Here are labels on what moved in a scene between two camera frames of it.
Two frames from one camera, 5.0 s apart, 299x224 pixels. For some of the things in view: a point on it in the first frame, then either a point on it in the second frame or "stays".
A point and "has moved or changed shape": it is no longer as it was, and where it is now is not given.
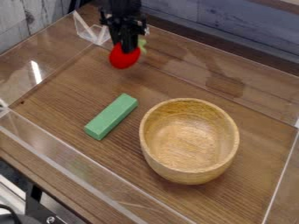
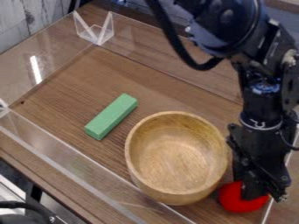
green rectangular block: [110, 116] stays
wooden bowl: [190, 140] has moved or changed shape
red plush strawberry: [122, 59] → [234, 201]
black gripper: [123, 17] → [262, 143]
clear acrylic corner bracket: [95, 33] stays
